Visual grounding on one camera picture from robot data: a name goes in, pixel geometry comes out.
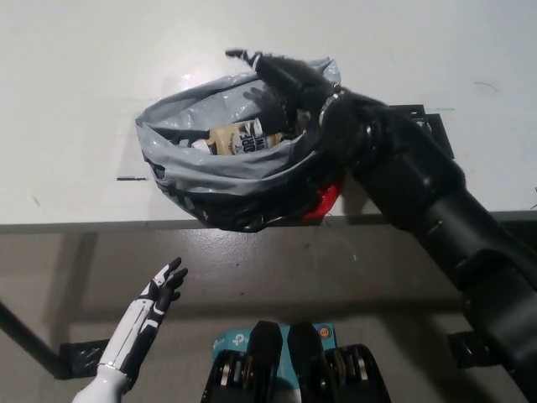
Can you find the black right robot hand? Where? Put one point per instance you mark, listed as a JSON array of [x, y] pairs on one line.
[[289, 80]]

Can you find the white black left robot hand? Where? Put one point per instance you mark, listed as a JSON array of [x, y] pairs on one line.
[[142, 323]]

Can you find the beige protein shake bottle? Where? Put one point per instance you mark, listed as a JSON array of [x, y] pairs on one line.
[[235, 138]]

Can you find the grey plastic bag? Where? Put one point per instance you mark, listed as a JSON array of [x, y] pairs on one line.
[[235, 172]]

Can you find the black metal table leg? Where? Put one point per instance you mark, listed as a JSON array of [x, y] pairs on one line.
[[29, 336]]

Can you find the red plastic piece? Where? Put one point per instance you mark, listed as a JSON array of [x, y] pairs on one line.
[[325, 201]]

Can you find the short black tape strip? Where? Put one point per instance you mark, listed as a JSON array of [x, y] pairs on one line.
[[132, 179]]

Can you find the black tape square marker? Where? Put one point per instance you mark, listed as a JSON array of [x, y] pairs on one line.
[[434, 126]]

